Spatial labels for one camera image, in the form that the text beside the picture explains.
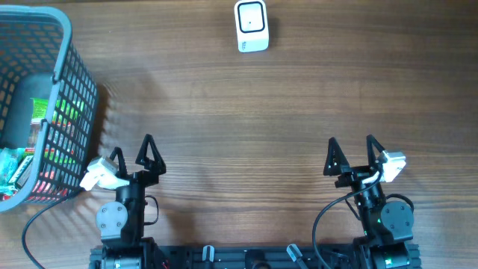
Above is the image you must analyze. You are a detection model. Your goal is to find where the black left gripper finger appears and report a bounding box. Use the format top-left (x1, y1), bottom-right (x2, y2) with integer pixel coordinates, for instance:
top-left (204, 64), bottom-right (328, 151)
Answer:
top-left (109, 146), bottom-right (128, 176)
top-left (135, 134), bottom-right (164, 169)

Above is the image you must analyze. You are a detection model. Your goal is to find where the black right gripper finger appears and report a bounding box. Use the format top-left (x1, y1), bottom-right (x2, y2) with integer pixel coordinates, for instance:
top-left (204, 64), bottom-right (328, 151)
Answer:
top-left (323, 137), bottom-right (350, 176)
top-left (366, 134), bottom-right (385, 167)

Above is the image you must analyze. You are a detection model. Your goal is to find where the red Nescafe coffee stick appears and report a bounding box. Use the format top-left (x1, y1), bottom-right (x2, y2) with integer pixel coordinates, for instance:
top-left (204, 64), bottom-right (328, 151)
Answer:
top-left (32, 167), bottom-right (79, 196)

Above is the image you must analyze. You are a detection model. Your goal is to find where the green snack bag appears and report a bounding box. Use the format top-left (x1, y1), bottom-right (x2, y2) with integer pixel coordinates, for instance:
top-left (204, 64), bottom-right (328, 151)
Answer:
top-left (31, 98), bottom-right (84, 127)

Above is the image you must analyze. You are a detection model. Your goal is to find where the teal tissue pack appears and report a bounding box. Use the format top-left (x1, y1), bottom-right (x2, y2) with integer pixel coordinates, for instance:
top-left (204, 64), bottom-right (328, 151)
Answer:
top-left (1, 148), bottom-right (25, 197)

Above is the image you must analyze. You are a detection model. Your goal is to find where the green white small box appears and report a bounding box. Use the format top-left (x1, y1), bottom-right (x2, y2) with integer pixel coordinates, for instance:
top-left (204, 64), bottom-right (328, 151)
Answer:
top-left (8, 155), bottom-right (34, 189)

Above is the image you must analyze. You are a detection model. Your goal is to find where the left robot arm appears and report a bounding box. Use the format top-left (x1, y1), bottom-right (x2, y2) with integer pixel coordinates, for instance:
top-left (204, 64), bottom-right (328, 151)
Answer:
top-left (89, 134), bottom-right (170, 269)

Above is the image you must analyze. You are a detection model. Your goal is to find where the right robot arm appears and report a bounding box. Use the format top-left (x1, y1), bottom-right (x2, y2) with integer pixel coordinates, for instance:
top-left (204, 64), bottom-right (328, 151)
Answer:
top-left (312, 134), bottom-right (415, 268)

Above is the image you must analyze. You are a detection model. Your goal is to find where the white barcode scanner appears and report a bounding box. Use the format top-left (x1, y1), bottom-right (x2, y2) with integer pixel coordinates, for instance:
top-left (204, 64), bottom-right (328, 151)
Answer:
top-left (234, 0), bottom-right (270, 53)

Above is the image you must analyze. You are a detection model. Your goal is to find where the grey plastic mesh basket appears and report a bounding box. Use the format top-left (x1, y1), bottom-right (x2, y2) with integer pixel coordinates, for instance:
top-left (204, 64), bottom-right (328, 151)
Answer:
top-left (1, 5), bottom-right (99, 211)

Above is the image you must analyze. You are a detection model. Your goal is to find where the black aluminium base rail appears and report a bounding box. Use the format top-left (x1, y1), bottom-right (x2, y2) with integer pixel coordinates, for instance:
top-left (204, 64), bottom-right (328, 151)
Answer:
top-left (89, 244), bottom-right (422, 269)

